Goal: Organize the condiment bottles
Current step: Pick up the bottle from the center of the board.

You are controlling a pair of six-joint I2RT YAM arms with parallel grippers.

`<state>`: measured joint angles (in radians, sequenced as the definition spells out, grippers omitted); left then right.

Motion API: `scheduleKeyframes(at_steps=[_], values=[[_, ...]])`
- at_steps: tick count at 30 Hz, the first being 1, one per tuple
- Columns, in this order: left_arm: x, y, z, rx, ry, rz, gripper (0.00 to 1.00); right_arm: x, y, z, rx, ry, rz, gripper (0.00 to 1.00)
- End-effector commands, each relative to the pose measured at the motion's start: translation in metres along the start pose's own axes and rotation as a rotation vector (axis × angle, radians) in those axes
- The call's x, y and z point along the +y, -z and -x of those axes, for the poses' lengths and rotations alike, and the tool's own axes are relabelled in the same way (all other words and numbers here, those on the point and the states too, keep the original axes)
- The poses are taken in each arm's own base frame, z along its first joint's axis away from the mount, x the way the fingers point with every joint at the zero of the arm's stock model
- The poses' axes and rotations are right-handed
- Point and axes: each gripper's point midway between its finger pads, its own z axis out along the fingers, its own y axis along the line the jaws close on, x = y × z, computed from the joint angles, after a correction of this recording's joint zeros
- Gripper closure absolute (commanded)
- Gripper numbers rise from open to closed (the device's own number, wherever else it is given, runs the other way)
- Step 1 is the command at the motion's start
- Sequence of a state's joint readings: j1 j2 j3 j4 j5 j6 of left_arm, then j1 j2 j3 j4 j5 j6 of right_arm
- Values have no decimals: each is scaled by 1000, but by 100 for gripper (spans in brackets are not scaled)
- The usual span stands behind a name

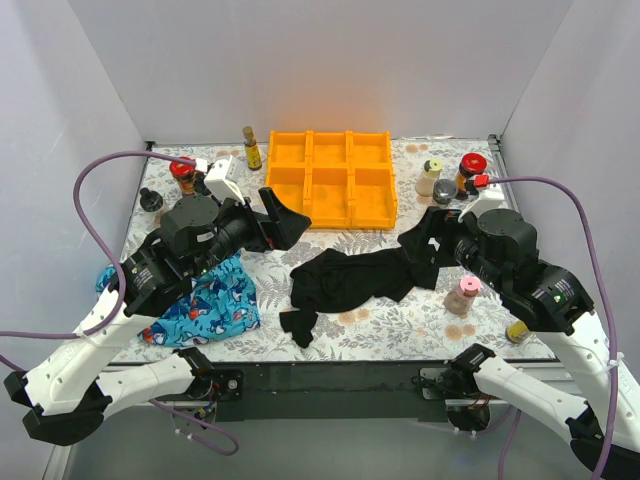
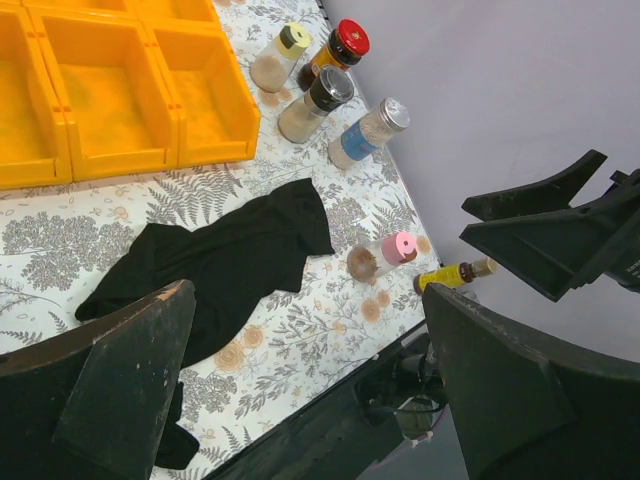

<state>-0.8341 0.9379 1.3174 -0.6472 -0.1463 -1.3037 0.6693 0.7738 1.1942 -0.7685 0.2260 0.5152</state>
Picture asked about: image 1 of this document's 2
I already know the blue shark-print cloth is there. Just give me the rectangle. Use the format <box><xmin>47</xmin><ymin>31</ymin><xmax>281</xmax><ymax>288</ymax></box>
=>
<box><xmin>95</xmin><ymin>252</ymin><xmax>263</xmax><ymax>347</ymax></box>

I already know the red-lid sauce jar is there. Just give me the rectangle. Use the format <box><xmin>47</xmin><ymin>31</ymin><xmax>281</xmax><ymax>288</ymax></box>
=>
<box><xmin>455</xmin><ymin>152</ymin><xmax>487</xmax><ymax>200</ymax></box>
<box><xmin>169</xmin><ymin>156</ymin><xmax>196</xmax><ymax>196</ymax></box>

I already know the left red-lid sauce jar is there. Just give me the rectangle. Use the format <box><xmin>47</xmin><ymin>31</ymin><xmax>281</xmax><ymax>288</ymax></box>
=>
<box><xmin>169</xmin><ymin>156</ymin><xmax>196</xmax><ymax>196</ymax></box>

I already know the small yellow-label sauce bottle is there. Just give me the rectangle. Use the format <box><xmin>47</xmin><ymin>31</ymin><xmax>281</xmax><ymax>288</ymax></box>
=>
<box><xmin>242</xmin><ymin>126</ymin><xmax>262</xmax><ymax>171</ymax></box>

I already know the yellow-lid spice shaker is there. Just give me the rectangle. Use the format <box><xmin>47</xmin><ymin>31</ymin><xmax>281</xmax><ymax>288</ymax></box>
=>
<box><xmin>415</xmin><ymin>159</ymin><xmax>443</xmax><ymax>197</ymax></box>

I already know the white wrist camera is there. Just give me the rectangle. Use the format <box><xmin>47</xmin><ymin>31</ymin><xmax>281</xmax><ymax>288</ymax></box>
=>
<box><xmin>204</xmin><ymin>155</ymin><xmax>244</xmax><ymax>204</ymax></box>
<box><xmin>458</xmin><ymin>174</ymin><xmax>505</xmax><ymax>223</ymax></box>

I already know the small black-cap bottle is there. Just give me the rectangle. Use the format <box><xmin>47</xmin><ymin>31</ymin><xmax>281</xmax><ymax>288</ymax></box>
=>
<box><xmin>139</xmin><ymin>187</ymin><xmax>164</xmax><ymax>213</ymax></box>

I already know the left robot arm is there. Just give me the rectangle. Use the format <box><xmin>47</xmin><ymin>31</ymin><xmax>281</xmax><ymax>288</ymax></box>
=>
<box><xmin>4</xmin><ymin>187</ymin><xmax>311</xmax><ymax>446</ymax></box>

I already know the lying yellow-label bottle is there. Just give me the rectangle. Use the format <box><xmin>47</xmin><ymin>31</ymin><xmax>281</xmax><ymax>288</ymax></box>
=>
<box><xmin>505</xmin><ymin>320</ymin><xmax>532</xmax><ymax>344</ymax></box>

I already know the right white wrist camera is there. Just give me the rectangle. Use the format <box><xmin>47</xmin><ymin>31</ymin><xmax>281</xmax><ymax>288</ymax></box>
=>
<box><xmin>458</xmin><ymin>174</ymin><xmax>505</xmax><ymax>223</ymax></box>

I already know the right red-lid sauce jar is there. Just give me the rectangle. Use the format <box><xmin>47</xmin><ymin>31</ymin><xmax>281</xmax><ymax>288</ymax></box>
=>
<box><xmin>455</xmin><ymin>152</ymin><xmax>487</xmax><ymax>200</ymax></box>

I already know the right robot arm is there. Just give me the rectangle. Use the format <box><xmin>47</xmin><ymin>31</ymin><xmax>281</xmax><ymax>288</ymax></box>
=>
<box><xmin>398</xmin><ymin>207</ymin><xmax>639</xmax><ymax>479</ymax></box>

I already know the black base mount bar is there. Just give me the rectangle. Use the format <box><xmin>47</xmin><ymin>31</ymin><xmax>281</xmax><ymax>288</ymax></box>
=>
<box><xmin>214</xmin><ymin>361</ymin><xmax>448</xmax><ymax>422</ymax></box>

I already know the black cloth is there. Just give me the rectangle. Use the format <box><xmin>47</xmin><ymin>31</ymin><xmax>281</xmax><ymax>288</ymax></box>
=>
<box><xmin>279</xmin><ymin>248</ymin><xmax>438</xmax><ymax>348</ymax></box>

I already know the pink-lid spice shaker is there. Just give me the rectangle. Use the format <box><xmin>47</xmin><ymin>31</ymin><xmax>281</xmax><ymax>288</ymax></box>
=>
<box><xmin>444</xmin><ymin>276</ymin><xmax>482</xmax><ymax>317</ymax></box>

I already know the orange six-compartment bin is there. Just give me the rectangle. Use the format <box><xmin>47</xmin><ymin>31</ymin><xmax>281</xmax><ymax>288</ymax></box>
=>
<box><xmin>266</xmin><ymin>130</ymin><xmax>398</xmax><ymax>230</ymax></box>

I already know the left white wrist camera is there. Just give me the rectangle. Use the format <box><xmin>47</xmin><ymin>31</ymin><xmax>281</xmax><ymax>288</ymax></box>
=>
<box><xmin>204</xmin><ymin>155</ymin><xmax>244</xmax><ymax>204</ymax></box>

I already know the grey-lid spice shaker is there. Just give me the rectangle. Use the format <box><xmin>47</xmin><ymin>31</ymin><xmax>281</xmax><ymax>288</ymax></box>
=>
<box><xmin>432</xmin><ymin>179</ymin><xmax>458</xmax><ymax>207</ymax></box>

